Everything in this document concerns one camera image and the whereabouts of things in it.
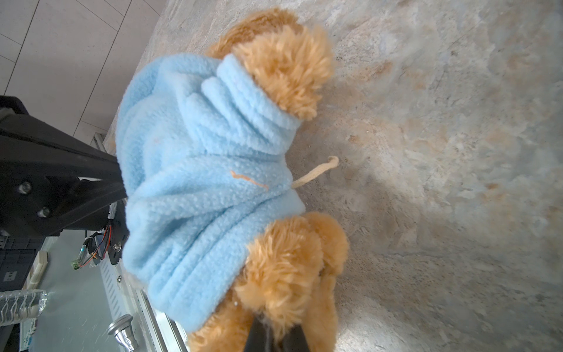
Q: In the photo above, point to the light blue bear hoodie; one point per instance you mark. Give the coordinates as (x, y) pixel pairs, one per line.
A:
(201, 151)

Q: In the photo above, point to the clear plastic water bottle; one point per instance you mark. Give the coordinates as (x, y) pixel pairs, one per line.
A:
(21, 305)

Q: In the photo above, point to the brown teddy bear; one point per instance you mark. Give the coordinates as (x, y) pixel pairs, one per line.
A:
(292, 268)

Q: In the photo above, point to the left circuit board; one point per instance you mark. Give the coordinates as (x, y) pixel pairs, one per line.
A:
(105, 244)

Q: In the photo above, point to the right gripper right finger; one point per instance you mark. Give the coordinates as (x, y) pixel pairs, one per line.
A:
(295, 341)

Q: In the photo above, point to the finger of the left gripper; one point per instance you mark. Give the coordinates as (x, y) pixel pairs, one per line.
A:
(50, 181)

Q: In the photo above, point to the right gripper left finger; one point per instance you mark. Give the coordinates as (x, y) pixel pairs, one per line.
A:
(260, 337)

